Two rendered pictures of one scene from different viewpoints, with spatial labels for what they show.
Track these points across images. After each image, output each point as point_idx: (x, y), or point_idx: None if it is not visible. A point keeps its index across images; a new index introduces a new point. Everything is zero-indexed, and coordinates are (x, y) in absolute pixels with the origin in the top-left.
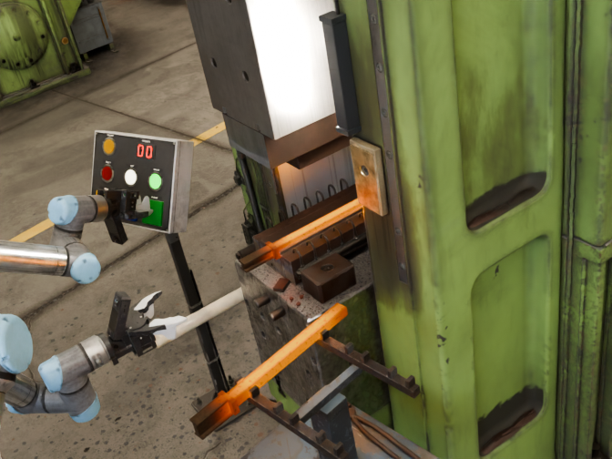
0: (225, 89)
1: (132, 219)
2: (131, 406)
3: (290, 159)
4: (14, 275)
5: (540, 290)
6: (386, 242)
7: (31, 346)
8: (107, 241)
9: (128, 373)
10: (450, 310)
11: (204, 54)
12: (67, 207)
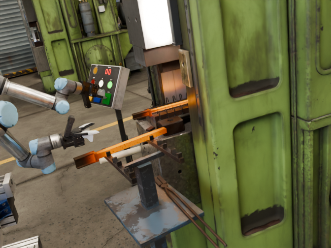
0: (132, 31)
1: (94, 97)
2: (97, 204)
3: (156, 64)
4: (69, 149)
5: (280, 146)
6: (194, 104)
7: (16, 119)
8: (112, 140)
9: (101, 191)
10: (219, 138)
11: (126, 16)
12: (61, 81)
